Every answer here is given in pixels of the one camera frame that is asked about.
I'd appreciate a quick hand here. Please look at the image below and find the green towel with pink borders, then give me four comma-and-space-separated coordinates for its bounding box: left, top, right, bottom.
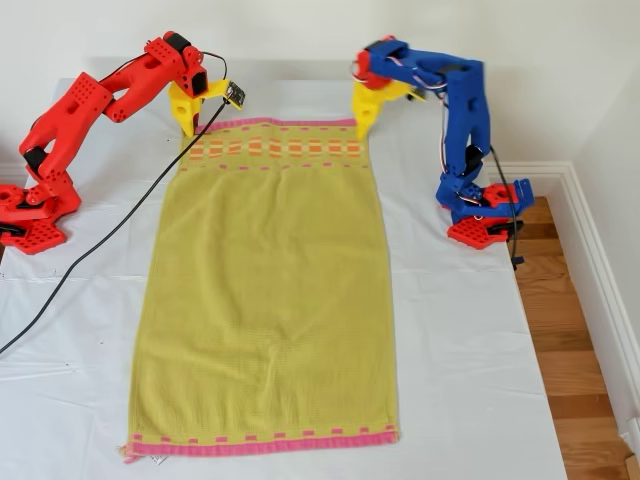
117, 116, 401, 466

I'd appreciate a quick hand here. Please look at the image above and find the white plastic table cover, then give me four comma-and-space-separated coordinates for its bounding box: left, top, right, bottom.
0, 77, 569, 480

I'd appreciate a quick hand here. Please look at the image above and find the white baseboard trim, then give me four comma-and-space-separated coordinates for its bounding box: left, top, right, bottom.
487, 160, 640, 444

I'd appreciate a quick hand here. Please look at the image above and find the red arm's gripper camera board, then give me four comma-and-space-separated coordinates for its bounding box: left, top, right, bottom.
222, 81, 249, 109

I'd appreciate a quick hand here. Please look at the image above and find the red arm's black camera cable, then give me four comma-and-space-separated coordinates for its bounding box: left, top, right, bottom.
0, 99, 229, 355

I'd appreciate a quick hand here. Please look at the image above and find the blue arm's black camera cable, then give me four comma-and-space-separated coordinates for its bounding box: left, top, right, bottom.
487, 144, 524, 271

